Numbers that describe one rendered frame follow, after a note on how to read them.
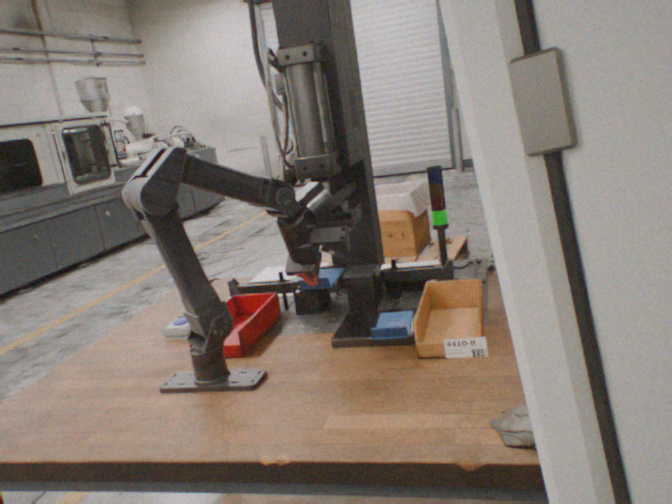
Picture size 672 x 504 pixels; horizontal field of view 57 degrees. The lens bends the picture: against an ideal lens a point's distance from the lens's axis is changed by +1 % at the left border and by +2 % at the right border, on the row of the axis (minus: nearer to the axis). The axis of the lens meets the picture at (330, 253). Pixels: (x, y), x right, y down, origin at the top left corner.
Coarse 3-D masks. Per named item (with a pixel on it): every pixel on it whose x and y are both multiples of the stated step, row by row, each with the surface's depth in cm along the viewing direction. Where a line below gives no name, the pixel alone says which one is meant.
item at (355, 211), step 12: (312, 180) 142; (324, 180) 142; (348, 180) 162; (336, 192) 142; (348, 192) 152; (336, 204) 140; (348, 204) 147; (360, 204) 148; (324, 216) 141; (336, 216) 140; (348, 216) 139; (360, 216) 147; (348, 228) 148
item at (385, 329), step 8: (392, 312) 134; (400, 312) 133; (408, 312) 132; (384, 320) 130; (400, 320) 128; (408, 320) 128; (376, 328) 119; (384, 328) 119; (392, 328) 119; (400, 328) 118; (408, 328) 123; (376, 336) 121; (384, 336) 121; (392, 336) 120; (400, 336) 120; (408, 336) 120
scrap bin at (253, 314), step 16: (240, 304) 152; (256, 304) 151; (272, 304) 146; (240, 320) 150; (256, 320) 135; (272, 320) 145; (240, 336) 127; (256, 336) 135; (224, 352) 128; (240, 352) 128
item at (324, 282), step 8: (320, 272) 149; (328, 272) 148; (336, 272) 147; (304, 280) 137; (320, 280) 136; (328, 280) 136; (304, 288) 139; (312, 288) 138; (320, 288) 138; (328, 288) 137
